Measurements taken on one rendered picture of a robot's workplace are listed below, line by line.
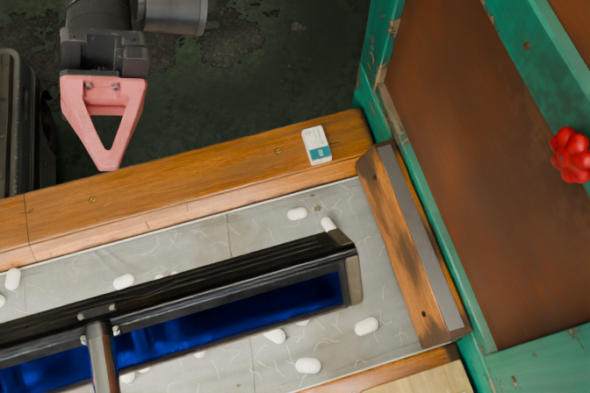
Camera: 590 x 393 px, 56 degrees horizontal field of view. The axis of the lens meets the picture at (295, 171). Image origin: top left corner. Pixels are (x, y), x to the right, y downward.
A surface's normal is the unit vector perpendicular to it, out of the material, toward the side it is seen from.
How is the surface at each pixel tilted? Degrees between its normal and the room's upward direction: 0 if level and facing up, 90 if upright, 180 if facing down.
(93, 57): 90
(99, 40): 90
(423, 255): 0
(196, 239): 0
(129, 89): 28
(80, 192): 0
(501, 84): 91
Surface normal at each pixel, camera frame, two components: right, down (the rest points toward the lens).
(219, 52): 0.00, -0.40
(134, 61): 0.19, 0.89
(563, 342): -0.96, 0.25
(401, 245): -0.88, 0.06
